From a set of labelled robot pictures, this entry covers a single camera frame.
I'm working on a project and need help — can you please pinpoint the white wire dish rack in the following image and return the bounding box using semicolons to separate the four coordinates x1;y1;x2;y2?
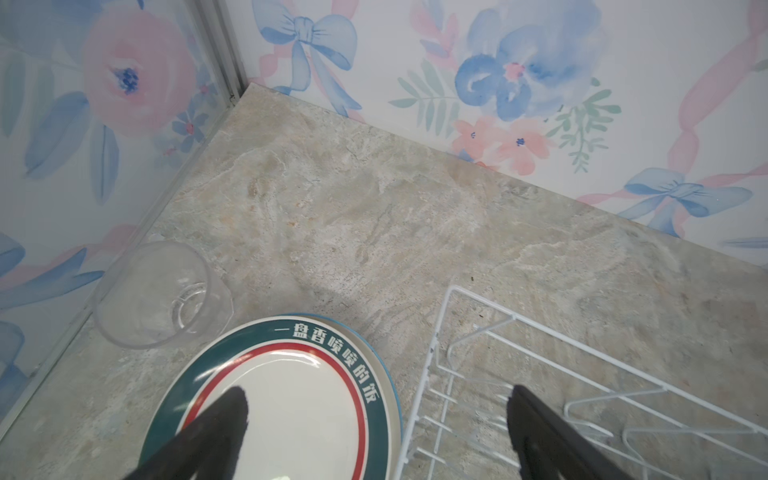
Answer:
395;285;767;479

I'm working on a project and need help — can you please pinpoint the left corner aluminium post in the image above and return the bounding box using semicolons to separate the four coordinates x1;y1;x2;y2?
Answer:
185;0;249;105

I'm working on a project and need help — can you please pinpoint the clear glass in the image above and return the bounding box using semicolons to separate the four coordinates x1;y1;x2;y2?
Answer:
91;241;234;350

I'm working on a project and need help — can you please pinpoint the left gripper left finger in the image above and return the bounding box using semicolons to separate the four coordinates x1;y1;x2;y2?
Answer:
127;387;249;479

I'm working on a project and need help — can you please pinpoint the plain white plate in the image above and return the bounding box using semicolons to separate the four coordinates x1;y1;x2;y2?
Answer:
139;314;390;479

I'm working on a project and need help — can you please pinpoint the watermelon pattern plate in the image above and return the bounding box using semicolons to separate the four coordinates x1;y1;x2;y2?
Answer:
307;314;404;479

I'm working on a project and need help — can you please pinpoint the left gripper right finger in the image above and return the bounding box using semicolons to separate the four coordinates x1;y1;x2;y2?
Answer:
506;385;630;480

